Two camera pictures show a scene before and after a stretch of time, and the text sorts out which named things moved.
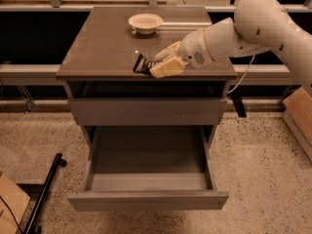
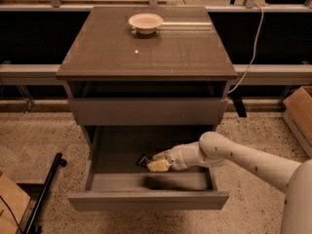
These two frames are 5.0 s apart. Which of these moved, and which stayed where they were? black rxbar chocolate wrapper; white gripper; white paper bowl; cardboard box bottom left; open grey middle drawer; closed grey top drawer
Moved: white gripper; black rxbar chocolate wrapper
Stayed: closed grey top drawer; open grey middle drawer; cardboard box bottom left; white paper bowl
